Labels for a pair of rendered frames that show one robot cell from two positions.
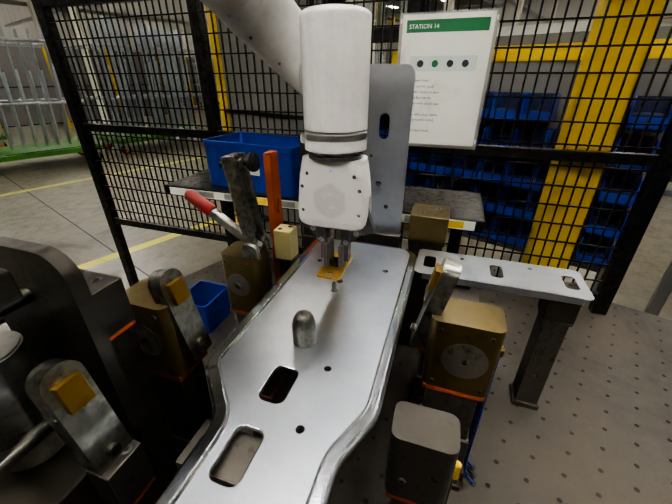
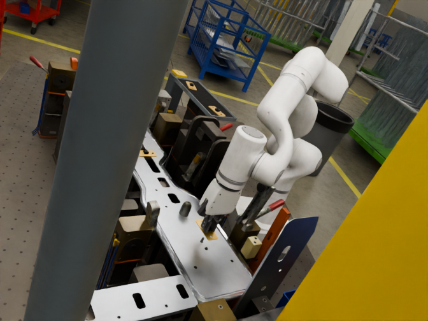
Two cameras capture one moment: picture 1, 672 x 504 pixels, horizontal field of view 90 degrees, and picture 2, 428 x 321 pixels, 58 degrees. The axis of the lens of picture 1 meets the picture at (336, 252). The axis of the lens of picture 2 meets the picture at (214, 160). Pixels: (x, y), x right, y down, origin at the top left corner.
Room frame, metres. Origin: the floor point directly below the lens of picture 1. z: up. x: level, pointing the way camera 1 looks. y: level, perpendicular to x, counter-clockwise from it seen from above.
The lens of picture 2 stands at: (0.87, -0.85, 1.75)
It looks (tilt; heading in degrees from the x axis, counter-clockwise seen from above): 27 degrees down; 119
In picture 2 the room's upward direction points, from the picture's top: 24 degrees clockwise
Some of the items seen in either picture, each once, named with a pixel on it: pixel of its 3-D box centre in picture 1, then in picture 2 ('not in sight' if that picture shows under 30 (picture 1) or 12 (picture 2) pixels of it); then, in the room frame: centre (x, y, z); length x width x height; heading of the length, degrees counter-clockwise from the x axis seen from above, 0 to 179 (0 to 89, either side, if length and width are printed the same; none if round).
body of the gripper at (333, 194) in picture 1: (335, 186); (223, 195); (0.47, 0.00, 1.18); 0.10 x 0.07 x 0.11; 72
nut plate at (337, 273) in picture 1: (335, 262); (207, 228); (0.47, 0.00, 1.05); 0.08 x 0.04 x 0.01; 162
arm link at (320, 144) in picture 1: (334, 141); (232, 178); (0.47, 0.00, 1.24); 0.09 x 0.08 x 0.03; 72
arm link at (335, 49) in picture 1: (334, 72); (244, 153); (0.47, 0.00, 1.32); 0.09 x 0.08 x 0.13; 13
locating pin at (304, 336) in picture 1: (304, 330); (185, 209); (0.35, 0.04, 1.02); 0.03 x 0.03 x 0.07
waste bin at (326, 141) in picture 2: not in sight; (317, 139); (-0.33, 3.26, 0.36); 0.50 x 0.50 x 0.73
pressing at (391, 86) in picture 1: (379, 156); (273, 270); (0.72, -0.09, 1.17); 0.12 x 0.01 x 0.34; 72
